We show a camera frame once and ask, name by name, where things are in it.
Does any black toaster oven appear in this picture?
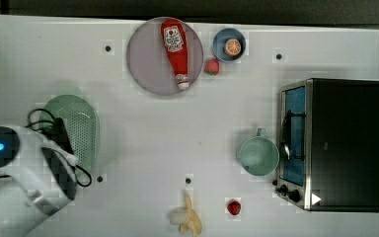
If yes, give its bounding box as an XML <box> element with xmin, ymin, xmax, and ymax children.
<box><xmin>273</xmin><ymin>78</ymin><xmax>379</xmax><ymax>212</ymax></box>

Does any peeled banana toy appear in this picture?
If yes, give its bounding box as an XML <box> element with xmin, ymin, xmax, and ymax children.
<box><xmin>168</xmin><ymin>194</ymin><xmax>202</xmax><ymax>237</ymax></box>

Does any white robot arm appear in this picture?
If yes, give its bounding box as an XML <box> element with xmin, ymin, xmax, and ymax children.
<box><xmin>0</xmin><ymin>124</ymin><xmax>78</xmax><ymax>215</ymax></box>

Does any red ketchup bottle toy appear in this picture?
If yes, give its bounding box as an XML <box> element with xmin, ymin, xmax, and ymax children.
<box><xmin>161</xmin><ymin>19</ymin><xmax>190</xmax><ymax>90</ymax></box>

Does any blue bowl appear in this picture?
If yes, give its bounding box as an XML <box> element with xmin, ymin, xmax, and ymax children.
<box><xmin>212</xmin><ymin>28</ymin><xmax>246</xmax><ymax>63</ymax></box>

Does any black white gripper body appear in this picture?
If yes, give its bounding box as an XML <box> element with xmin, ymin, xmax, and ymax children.
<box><xmin>41</xmin><ymin>118</ymin><xmax>77</xmax><ymax>200</ymax></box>

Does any red plush strawberry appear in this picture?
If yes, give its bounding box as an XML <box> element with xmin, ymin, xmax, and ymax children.
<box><xmin>204</xmin><ymin>58</ymin><xmax>220</xmax><ymax>75</ymax></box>

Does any small red strawberry toy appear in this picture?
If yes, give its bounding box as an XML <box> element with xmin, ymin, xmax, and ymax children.
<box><xmin>227</xmin><ymin>200</ymin><xmax>241</xmax><ymax>215</ymax></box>

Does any orange slice toy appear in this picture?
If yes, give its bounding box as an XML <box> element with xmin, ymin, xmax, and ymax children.
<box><xmin>224</xmin><ymin>39</ymin><xmax>242</xmax><ymax>56</ymax></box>

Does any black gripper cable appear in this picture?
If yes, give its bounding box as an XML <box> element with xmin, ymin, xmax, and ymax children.
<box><xmin>25</xmin><ymin>108</ymin><xmax>93</xmax><ymax>188</ymax></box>

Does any mint green mug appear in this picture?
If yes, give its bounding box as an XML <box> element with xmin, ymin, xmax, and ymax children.
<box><xmin>237</xmin><ymin>127</ymin><xmax>279</xmax><ymax>176</ymax></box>

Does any grey round plate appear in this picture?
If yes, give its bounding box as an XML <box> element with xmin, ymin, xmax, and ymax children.
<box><xmin>126</xmin><ymin>17</ymin><xmax>203</xmax><ymax>96</ymax></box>

